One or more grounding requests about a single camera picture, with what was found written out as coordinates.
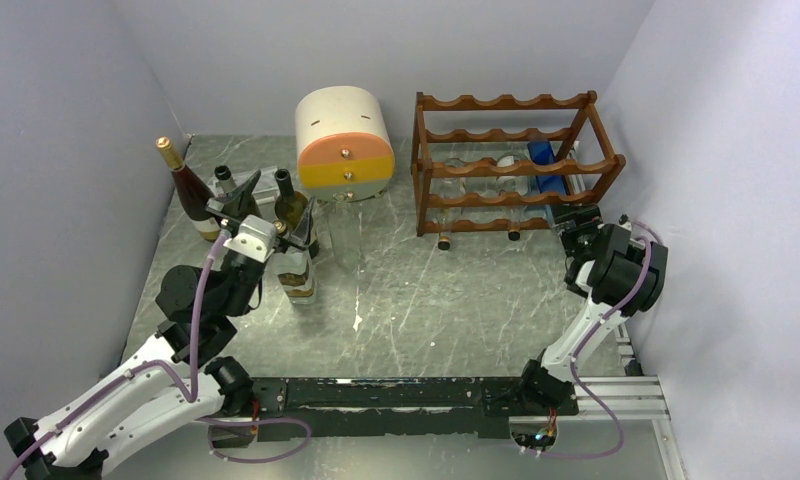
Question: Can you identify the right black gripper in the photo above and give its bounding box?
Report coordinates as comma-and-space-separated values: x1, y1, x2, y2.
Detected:
549, 203, 602, 262

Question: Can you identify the dark wine bottle white label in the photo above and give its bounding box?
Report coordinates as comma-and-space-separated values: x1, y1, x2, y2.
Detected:
274, 168, 320, 259

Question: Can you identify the dark green labelled wine bottle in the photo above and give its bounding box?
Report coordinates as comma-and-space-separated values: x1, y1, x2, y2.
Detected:
214, 165, 238, 194

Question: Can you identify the blue labelled clear bottle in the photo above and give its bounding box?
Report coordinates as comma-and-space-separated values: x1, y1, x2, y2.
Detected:
527, 140, 574, 217

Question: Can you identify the dark gold-capped wine bottle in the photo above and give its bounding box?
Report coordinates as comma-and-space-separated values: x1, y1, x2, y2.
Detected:
156, 136, 221, 242

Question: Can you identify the clear glass bottle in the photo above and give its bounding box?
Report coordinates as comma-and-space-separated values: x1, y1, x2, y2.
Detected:
327, 195, 363, 273

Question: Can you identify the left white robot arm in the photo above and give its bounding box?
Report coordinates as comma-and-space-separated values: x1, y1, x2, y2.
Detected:
4, 171, 291, 479

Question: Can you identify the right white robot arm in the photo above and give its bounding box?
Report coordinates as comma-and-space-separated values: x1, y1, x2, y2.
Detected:
515, 204, 669, 414

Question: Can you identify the brown wooden wine rack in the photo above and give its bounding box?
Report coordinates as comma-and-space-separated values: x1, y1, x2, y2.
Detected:
410, 90, 626, 237

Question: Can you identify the clear plastic ruler package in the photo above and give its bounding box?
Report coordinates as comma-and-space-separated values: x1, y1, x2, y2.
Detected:
252, 166, 279, 205

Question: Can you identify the white round drawer cabinet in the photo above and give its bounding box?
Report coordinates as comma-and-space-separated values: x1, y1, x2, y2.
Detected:
294, 86, 395, 202

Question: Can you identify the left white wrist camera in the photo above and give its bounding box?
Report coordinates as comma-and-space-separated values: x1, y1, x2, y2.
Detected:
223, 216, 278, 264

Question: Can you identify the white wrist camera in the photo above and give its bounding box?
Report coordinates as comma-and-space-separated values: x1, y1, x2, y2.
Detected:
617, 214, 638, 239
223, 216, 278, 264

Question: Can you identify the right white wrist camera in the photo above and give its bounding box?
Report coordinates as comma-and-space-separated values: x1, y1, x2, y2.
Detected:
617, 214, 638, 239

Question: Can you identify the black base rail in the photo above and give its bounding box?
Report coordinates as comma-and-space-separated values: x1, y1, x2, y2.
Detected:
253, 377, 579, 441

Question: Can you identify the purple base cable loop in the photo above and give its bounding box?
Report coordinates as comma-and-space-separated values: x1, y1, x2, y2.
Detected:
194, 415, 313, 464

